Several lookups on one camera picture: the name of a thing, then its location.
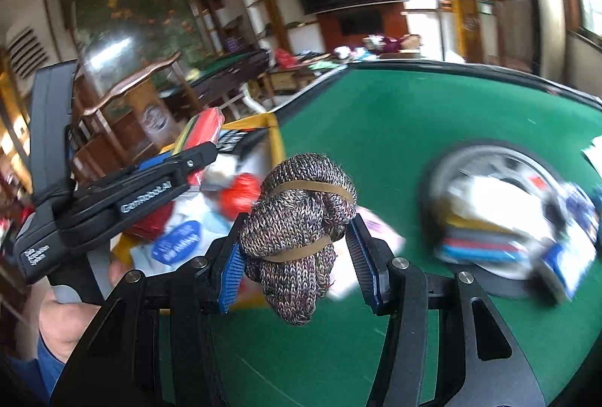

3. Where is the yellow cardboard box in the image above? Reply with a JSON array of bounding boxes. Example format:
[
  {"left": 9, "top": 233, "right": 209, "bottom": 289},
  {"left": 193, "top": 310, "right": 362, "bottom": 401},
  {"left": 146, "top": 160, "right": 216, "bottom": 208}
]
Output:
[{"left": 110, "top": 113, "right": 287, "bottom": 309}]

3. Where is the blue and white patterned bag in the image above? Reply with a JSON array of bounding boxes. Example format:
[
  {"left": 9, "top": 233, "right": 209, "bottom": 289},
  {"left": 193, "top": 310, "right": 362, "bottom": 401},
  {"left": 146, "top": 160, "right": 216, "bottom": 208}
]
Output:
[{"left": 536, "top": 183, "right": 602, "bottom": 304}]

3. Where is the round table centre panel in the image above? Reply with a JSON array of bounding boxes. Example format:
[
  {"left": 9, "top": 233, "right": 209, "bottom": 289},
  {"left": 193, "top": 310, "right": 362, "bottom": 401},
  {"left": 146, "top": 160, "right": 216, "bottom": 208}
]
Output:
[{"left": 426, "top": 141, "right": 584, "bottom": 299}]

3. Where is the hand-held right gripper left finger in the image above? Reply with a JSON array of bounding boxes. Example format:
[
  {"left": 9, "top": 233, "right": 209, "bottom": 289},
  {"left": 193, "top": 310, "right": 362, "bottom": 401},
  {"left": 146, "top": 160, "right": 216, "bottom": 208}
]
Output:
[{"left": 49, "top": 221, "right": 245, "bottom": 407}]

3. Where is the pile of clothes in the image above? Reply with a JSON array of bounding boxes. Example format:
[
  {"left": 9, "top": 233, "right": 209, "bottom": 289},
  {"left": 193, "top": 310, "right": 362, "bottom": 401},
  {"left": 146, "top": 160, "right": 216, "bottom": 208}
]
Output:
[{"left": 301, "top": 33, "right": 424, "bottom": 64}]

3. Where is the flat red packet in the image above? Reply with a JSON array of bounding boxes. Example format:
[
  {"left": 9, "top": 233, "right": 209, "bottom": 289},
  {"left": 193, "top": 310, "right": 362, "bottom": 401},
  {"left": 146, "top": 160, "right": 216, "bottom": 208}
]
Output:
[{"left": 129, "top": 202, "right": 175, "bottom": 243}]

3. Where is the low wooden table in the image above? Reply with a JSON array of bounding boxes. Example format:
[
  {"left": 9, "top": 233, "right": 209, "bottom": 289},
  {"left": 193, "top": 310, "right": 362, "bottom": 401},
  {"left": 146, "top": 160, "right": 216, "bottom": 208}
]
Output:
[{"left": 261, "top": 68, "right": 325, "bottom": 97}]

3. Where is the white wall vent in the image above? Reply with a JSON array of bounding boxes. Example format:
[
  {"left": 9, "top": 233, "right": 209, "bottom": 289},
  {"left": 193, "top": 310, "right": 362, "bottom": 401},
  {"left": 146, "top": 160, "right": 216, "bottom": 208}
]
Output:
[{"left": 7, "top": 28, "right": 50, "bottom": 78}]

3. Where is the white bag with blue label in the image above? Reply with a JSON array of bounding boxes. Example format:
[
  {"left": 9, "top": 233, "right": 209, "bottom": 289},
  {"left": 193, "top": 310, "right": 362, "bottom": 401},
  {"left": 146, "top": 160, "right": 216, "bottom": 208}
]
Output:
[{"left": 129, "top": 191, "right": 245, "bottom": 276}]

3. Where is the pink tissue pack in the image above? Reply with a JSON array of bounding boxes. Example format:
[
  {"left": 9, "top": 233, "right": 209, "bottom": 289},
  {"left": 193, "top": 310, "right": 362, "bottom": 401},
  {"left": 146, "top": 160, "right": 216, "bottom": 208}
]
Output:
[{"left": 329, "top": 204, "right": 407, "bottom": 299}]

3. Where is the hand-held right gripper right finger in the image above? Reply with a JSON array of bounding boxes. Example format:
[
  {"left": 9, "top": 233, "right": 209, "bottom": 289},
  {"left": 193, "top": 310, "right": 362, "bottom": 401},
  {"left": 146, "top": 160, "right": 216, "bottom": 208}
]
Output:
[{"left": 345, "top": 214, "right": 544, "bottom": 407}]

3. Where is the red plastic bag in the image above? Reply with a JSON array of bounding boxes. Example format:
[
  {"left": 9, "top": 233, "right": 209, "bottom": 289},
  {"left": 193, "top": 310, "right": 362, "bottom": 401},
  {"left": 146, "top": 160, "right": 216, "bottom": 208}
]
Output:
[{"left": 220, "top": 174, "right": 261, "bottom": 220}]

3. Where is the large framed painting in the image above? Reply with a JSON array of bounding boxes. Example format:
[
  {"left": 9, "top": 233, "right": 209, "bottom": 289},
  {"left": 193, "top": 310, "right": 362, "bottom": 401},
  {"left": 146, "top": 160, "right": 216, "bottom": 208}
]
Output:
[{"left": 59, "top": 0, "right": 212, "bottom": 107}]

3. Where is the white paper sheet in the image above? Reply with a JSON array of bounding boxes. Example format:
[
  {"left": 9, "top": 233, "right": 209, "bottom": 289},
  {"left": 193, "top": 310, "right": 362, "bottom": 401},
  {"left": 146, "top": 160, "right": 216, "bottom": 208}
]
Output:
[{"left": 581, "top": 143, "right": 602, "bottom": 168}]

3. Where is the grey knit sock bundle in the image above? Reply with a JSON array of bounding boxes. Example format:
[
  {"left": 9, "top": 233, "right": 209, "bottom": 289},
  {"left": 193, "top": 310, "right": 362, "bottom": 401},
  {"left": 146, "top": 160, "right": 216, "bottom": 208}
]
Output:
[{"left": 239, "top": 153, "right": 358, "bottom": 327}]

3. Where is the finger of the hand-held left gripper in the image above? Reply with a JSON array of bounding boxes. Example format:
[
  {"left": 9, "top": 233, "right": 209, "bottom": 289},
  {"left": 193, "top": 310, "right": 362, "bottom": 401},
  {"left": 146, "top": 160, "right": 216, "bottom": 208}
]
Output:
[{"left": 135, "top": 142, "right": 219, "bottom": 177}]

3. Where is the person's left hand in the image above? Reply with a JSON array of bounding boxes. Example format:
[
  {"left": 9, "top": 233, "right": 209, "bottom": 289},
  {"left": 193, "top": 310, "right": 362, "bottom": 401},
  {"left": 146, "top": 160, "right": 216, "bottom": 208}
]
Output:
[{"left": 38, "top": 259, "right": 128, "bottom": 363}]

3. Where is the green topped game table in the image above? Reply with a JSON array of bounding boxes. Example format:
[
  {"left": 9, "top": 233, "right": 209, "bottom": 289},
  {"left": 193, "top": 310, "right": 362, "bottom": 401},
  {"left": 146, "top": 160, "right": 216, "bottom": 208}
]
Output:
[{"left": 188, "top": 49, "right": 269, "bottom": 102}]

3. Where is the white cloth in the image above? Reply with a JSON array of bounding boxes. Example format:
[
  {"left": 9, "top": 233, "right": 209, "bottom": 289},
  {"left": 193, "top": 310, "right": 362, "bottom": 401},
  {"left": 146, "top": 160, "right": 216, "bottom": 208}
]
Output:
[{"left": 447, "top": 178, "right": 523, "bottom": 220}]

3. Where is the carved wooden chair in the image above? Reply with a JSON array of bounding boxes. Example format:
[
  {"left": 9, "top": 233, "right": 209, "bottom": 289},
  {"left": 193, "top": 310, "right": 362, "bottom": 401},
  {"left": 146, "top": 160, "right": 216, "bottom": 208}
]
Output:
[
  {"left": 427, "top": 0, "right": 509, "bottom": 64},
  {"left": 70, "top": 52, "right": 208, "bottom": 182}
]

